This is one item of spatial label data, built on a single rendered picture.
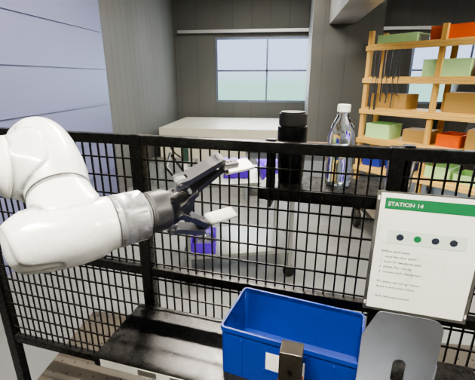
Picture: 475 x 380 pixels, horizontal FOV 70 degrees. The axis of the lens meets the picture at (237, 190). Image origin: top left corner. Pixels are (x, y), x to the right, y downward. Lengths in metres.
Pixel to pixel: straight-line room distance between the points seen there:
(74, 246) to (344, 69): 6.47
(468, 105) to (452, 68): 0.53
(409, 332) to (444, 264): 0.30
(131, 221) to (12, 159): 0.20
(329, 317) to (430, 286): 0.24
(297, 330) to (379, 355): 0.34
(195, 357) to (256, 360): 0.17
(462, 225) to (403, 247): 0.13
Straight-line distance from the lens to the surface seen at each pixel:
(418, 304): 0.95
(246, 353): 0.85
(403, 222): 0.85
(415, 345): 0.66
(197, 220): 0.69
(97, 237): 0.55
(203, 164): 0.61
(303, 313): 0.93
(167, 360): 0.95
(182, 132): 6.22
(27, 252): 0.55
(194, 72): 8.16
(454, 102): 5.65
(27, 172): 0.62
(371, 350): 0.66
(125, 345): 1.01
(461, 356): 1.65
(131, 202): 0.58
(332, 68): 6.78
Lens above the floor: 1.69
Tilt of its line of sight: 18 degrees down
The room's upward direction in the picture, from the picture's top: straight up
